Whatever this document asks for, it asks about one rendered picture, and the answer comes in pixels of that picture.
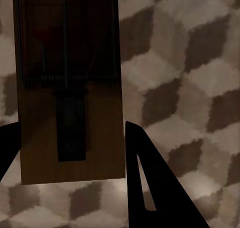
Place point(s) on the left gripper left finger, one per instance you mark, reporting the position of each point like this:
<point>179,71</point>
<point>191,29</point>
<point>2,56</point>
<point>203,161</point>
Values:
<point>10,144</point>

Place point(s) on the mousetrap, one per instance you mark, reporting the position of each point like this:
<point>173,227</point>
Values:
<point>69,90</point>

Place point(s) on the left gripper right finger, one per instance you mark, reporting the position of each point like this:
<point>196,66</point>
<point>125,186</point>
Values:
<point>174,208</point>

